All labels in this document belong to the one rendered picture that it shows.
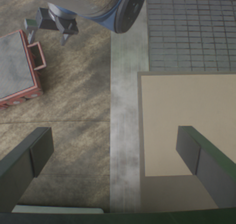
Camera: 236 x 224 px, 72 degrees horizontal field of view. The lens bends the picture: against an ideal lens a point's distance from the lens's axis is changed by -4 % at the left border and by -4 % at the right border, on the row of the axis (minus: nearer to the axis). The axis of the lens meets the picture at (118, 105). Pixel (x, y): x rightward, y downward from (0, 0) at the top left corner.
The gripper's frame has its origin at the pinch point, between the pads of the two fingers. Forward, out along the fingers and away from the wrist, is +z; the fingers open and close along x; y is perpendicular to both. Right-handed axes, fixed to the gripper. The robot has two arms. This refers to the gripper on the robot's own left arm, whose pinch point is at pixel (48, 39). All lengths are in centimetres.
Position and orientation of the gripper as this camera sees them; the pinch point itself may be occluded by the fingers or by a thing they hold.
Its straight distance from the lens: 77.1
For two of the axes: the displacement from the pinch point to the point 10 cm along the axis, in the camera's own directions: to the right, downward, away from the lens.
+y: -3.5, -9.2, 1.5
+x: -7.3, 1.7, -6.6
